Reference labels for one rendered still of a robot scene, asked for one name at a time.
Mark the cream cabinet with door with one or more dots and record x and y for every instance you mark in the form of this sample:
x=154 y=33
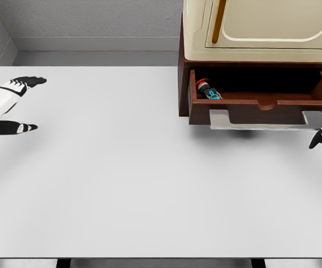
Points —
x=261 y=28

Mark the brown wooden drawer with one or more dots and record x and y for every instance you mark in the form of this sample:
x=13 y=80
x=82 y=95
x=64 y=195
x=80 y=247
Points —
x=261 y=111

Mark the red and black switch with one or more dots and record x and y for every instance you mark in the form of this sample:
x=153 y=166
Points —
x=209 y=90

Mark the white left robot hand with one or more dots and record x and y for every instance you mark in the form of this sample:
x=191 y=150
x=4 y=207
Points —
x=1 y=97

